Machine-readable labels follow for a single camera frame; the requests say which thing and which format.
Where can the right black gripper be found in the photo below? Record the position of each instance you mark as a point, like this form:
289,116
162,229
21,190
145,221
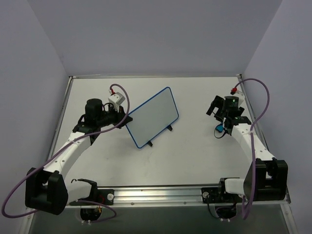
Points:
215,106

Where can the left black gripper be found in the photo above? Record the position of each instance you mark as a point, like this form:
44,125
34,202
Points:
121,116

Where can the blue framed whiteboard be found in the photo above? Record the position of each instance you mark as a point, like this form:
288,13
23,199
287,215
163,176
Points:
152,117

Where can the blue bone-shaped eraser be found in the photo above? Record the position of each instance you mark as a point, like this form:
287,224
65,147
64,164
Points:
219,128

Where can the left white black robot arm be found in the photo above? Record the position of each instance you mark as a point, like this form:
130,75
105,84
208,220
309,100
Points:
81,138

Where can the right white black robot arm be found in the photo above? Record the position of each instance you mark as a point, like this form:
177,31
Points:
266,179

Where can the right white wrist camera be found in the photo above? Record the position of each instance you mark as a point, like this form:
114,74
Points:
240,95

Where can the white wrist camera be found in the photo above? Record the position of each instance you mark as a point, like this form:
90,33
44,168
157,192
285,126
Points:
240,95
116,99

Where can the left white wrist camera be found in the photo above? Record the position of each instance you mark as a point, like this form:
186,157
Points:
116,99

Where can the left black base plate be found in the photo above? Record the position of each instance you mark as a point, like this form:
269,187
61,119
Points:
103,196

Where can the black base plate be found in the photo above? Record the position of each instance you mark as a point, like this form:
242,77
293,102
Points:
213,195
103,196

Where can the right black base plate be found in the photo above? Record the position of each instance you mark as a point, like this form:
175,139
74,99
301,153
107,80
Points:
213,195

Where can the aluminium front rail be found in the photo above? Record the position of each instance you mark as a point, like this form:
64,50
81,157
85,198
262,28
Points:
158,195

